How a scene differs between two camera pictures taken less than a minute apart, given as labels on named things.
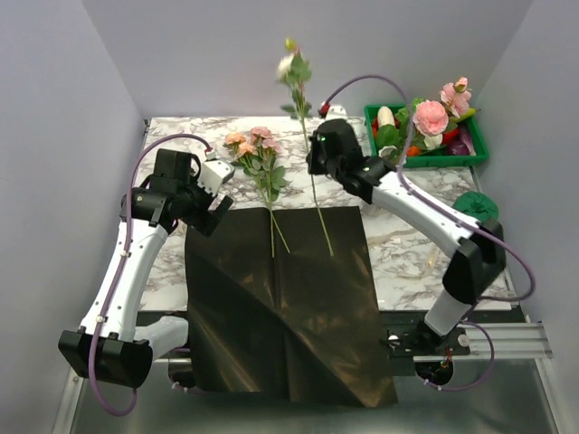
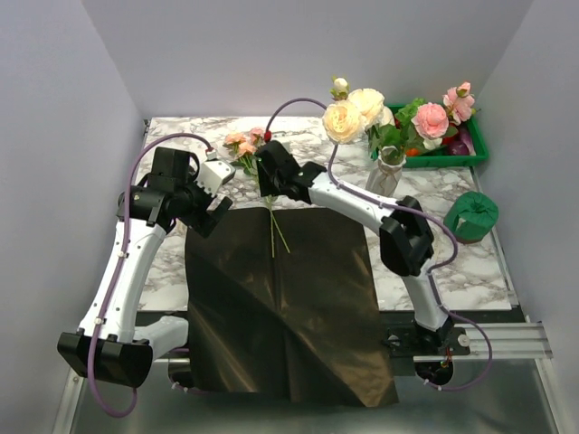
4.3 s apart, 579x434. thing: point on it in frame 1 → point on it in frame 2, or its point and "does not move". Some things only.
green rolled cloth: (477, 204) does not move
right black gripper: (317, 144) → (265, 188)
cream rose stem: (293, 65) → (358, 112)
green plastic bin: (436, 160) does not move
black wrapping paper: (283, 300) does not move
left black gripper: (206, 221) does not move
